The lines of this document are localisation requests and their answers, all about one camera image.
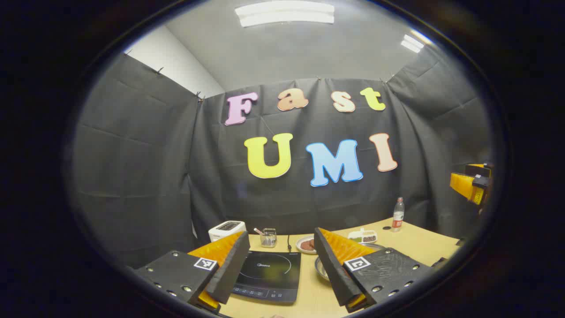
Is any long ceiling light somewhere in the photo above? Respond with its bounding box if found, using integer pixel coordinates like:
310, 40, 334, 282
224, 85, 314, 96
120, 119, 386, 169
235, 1, 335, 28

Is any white toaster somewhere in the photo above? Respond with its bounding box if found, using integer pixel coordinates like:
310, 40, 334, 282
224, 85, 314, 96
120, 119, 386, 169
208, 220, 246, 242

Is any small ceiling light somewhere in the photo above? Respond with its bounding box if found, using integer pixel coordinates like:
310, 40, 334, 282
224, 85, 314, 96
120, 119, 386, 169
401, 30, 433, 53

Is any black induction cooktop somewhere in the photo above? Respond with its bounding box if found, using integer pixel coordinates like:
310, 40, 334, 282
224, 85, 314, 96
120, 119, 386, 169
232, 250, 301, 304

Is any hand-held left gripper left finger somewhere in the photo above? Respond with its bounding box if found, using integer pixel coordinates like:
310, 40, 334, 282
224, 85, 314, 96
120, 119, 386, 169
132, 231, 251, 314

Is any white divided dish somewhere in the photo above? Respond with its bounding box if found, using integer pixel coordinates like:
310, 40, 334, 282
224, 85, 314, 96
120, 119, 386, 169
347, 228, 378, 244

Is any black backdrop cloth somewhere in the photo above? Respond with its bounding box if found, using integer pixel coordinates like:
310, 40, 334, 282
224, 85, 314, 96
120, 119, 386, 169
73, 53, 493, 268

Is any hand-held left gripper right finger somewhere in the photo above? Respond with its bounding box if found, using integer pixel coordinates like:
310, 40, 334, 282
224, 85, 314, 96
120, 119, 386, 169
313, 227, 447, 313

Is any steel pot with black handles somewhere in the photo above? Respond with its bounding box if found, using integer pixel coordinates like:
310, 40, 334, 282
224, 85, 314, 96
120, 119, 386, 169
315, 242, 385, 282

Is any round white plate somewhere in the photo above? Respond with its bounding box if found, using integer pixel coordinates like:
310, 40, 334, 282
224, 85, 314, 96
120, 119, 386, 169
295, 235, 317, 254

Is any clear plastic water bottle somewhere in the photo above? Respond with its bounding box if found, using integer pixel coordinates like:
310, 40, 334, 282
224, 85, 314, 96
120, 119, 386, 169
392, 197, 405, 232

